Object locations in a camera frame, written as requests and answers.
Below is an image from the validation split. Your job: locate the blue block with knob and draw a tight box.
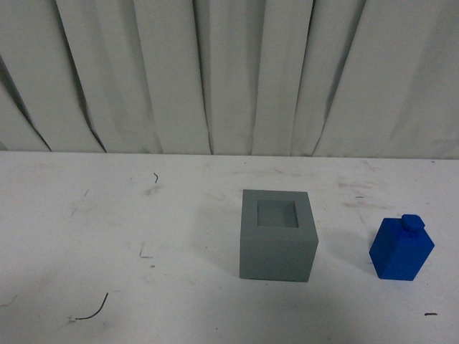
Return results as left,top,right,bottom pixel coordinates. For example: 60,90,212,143
369,214,435,281

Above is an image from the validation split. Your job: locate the white pleated curtain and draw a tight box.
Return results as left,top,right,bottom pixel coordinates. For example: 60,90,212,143
1,1,458,159

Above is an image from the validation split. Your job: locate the gray cube base with hole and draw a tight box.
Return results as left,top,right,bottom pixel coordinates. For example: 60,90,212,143
239,189,318,282

